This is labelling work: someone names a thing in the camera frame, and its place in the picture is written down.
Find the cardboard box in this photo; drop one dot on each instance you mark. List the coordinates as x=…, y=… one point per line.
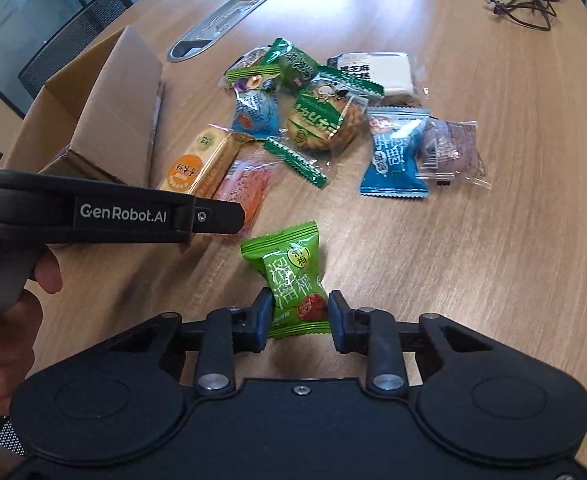
x=113, y=100

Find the orange snack packet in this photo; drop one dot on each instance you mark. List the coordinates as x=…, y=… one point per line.
x=246, y=185

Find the yellow cake packet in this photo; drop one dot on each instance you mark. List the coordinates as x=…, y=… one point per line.
x=198, y=165

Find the small blue nut packet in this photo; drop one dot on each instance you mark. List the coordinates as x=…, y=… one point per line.
x=256, y=112

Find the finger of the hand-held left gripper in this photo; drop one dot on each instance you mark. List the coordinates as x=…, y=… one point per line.
x=221, y=216

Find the round biscuit packet green ends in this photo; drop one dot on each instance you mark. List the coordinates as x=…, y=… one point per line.
x=323, y=120

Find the white sesame cake packet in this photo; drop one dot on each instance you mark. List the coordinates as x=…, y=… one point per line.
x=383, y=70

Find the bright green candy packet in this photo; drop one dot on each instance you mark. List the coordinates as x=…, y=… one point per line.
x=288, y=280

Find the purple snack packet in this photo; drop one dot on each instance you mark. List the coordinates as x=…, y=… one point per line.
x=456, y=147

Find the dark green snack packet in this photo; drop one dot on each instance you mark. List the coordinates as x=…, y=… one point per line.
x=296, y=65

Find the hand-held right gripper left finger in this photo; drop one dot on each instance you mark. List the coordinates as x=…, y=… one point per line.
x=262, y=322

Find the brown clear-wrap snack packet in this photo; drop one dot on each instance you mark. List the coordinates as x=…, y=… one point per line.
x=251, y=60

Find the large blue snack packet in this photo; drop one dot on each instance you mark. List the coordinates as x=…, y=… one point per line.
x=393, y=160

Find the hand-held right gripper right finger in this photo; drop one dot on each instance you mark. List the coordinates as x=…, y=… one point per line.
x=337, y=325

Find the black mesh office chair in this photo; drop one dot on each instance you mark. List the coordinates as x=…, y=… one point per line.
x=73, y=40

